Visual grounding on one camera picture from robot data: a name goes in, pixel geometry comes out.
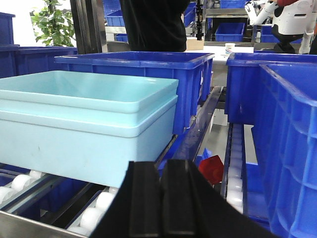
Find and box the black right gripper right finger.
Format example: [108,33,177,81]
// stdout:
[160,159,275,238]

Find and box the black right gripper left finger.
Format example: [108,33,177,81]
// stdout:
[90,161,160,238]

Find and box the red object below shelf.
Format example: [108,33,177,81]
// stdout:
[198,155,224,185]

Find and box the stainless steel shelf beam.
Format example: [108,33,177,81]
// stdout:
[0,211,86,238]

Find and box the blue bin behind light bins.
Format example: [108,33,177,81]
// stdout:
[54,51,214,134]

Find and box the blue bin on far shelf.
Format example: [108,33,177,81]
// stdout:
[215,22,245,42]

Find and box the white roller track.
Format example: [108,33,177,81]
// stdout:
[226,124,243,214]
[0,175,118,238]

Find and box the left white roller track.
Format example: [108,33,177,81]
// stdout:
[0,175,118,238]

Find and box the lower light blue bin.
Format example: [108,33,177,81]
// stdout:
[0,98,176,187]

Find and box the light blue plastic bin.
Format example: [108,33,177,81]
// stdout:
[0,70,178,114]

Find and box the blue bin near right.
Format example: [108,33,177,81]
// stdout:
[252,64,317,238]

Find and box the blue bin far right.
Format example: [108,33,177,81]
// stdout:
[224,52,317,125]

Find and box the white paper cup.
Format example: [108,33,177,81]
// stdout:
[225,43,235,56]

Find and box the person in black clothes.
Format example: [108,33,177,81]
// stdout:
[120,0,190,52]

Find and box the blue bin far left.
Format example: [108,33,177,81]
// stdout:
[0,12,77,78]

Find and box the green potted plant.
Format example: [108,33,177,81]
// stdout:
[30,0,75,47]

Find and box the white humanoid robot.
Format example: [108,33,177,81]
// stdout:
[245,0,317,55]

